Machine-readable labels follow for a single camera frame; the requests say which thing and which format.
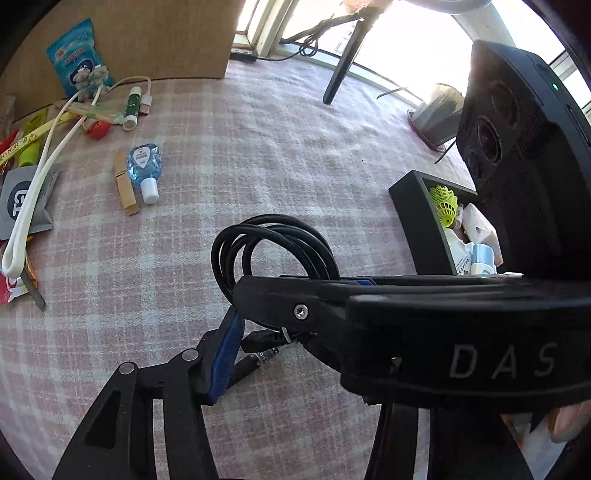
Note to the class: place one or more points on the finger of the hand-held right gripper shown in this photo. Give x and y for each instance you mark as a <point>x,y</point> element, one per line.
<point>277,300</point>
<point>415,281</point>

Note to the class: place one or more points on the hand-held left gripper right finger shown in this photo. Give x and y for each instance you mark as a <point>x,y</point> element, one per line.
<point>397,438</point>

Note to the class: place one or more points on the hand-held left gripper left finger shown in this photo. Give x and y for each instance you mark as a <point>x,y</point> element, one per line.
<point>226,360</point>

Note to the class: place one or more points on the black storage box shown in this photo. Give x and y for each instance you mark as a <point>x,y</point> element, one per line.
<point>425,221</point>

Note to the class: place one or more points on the blue hand sanitizer bottle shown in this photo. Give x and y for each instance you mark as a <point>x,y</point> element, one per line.
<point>143,170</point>

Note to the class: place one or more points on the person's right hand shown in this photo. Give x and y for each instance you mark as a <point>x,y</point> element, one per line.
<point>570,422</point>

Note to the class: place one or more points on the white printed pouch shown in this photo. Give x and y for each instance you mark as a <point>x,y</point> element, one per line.
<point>455,251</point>

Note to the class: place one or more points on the white orange carton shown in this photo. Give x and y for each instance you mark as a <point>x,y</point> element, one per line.
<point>480,226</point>

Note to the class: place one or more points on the white blue lotion bottle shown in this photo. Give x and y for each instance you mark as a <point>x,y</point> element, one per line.
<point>482,258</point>

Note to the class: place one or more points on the yellow-green shuttlecock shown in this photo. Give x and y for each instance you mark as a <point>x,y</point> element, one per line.
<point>443,203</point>

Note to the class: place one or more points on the potted spider plant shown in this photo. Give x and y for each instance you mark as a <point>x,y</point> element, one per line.
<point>438,115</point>

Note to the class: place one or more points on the wooden clothespin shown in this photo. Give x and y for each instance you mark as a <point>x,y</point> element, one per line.
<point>124,189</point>

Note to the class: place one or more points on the black tripod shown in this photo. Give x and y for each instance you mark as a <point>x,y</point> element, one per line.
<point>341,69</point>

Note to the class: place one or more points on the red white snack packet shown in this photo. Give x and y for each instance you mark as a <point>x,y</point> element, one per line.
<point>9,288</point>

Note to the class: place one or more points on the green lip balm tube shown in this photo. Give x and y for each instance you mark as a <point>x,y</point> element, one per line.
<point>131,108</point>

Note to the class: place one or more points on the black power strip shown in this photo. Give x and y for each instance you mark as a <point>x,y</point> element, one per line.
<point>242,55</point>

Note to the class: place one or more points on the grey GT card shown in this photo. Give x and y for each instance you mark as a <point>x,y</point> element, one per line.
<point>14,203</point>

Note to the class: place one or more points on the yellow-green tube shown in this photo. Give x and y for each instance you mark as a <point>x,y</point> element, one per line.
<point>30,147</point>

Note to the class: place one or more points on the brown wooden board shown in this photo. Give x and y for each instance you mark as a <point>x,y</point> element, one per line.
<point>138,37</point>

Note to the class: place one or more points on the blue wet wipes packet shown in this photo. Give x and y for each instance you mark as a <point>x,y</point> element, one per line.
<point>69,50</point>

